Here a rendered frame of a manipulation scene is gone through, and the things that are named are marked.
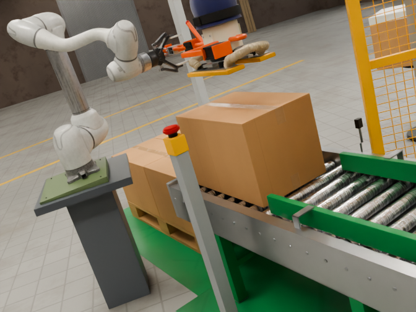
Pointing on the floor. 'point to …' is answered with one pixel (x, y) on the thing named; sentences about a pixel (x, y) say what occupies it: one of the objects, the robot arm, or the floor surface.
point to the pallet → (169, 228)
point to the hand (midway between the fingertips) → (181, 48)
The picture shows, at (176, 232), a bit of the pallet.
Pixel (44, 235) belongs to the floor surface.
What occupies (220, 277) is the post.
